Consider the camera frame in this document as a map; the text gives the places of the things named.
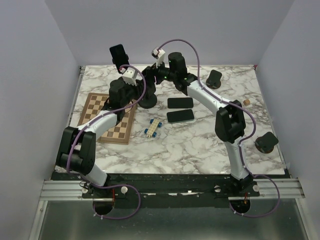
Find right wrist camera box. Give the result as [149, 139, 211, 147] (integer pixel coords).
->
[151, 48, 166, 68]

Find black phone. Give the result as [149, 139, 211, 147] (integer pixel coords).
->
[166, 109, 195, 124]
[109, 44, 129, 74]
[167, 97, 194, 109]

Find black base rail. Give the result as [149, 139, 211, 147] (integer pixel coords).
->
[51, 172, 301, 212]

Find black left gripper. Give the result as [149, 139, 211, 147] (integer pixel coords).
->
[121, 79, 149, 108]

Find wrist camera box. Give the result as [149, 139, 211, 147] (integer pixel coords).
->
[120, 68, 138, 86]
[151, 48, 166, 68]

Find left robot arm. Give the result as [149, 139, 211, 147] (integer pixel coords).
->
[55, 77, 148, 198]

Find wooden chessboard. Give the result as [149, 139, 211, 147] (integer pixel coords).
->
[77, 92, 137, 145]

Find black phone stand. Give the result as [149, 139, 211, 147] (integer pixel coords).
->
[138, 83, 158, 109]

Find toy car with blue wheels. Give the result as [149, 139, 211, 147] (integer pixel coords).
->
[144, 118, 162, 138]

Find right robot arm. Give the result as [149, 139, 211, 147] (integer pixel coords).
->
[139, 49, 253, 196]

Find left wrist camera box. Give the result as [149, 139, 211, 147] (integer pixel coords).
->
[120, 68, 138, 86]

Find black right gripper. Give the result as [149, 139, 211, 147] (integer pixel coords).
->
[142, 56, 178, 88]

